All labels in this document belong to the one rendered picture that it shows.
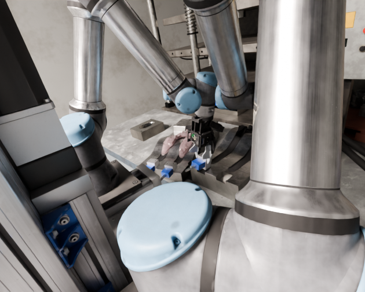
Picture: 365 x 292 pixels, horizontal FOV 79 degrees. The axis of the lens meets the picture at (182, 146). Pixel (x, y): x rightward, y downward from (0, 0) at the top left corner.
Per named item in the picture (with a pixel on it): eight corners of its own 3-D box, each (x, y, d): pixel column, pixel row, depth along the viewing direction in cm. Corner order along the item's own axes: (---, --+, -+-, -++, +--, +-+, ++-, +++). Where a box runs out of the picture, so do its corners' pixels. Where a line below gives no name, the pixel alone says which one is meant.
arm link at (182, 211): (160, 232, 39) (141, 168, 33) (238, 249, 34) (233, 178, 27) (120, 304, 29) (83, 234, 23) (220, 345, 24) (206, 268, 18)
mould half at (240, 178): (238, 204, 88) (237, 176, 81) (192, 181, 105) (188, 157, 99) (293, 149, 116) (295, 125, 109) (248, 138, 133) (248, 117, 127)
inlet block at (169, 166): (164, 188, 100) (161, 178, 97) (155, 185, 102) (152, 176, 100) (178, 171, 110) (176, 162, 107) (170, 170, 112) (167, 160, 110)
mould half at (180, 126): (182, 182, 106) (178, 163, 100) (141, 174, 118) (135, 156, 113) (219, 136, 142) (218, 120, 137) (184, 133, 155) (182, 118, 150)
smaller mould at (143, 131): (143, 141, 154) (141, 132, 151) (132, 137, 164) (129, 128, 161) (164, 130, 165) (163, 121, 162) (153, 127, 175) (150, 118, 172)
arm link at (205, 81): (192, 70, 80) (215, 70, 81) (190, 100, 85) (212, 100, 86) (197, 75, 73) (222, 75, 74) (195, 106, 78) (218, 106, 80)
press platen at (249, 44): (290, 50, 125) (291, 40, 122) (166, 57, 200) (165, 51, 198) (333, 31, 166) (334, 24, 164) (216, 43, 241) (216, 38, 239)
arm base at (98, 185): (80, 207, 64) (66, 179, 60) (69, 185, 76) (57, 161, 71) (127, 182, 71) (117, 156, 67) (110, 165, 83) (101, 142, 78)
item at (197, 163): (189, 179, 89) (190, 168, 86) (181, 173, 92) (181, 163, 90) (210, 167, 97) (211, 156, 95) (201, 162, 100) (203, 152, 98)
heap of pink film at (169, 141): (186, 159, 113) (183, 145, 109) (157, 154, 122) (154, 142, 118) (205, 136, 132) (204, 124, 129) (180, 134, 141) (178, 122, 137)
